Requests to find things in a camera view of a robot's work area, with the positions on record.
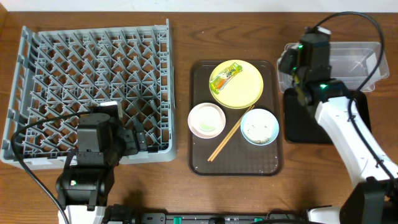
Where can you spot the grey plastic dishwasher rack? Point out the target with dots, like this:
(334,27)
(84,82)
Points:
(59,73)

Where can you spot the light blue bowl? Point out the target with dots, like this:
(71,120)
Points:
(261,116)

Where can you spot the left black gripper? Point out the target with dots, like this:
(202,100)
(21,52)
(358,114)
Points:
(138,140)

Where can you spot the food scraps in bowl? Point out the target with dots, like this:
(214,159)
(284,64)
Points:
(257,133)

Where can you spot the black rectangular waste bin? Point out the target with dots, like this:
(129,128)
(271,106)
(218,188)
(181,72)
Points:
(302,127)

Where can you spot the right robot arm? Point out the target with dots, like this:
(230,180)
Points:
(329,102)

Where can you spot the yellow round plate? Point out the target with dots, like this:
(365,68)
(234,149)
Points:
(241,91)

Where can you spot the green orange snack wrapper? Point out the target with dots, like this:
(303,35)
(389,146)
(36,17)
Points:
(220,81)

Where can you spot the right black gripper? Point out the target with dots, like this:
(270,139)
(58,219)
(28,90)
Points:
(288,67)

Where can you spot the pink small bowl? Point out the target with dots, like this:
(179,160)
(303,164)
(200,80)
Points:
(206,120)

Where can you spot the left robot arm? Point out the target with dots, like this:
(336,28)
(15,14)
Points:
(88,174)

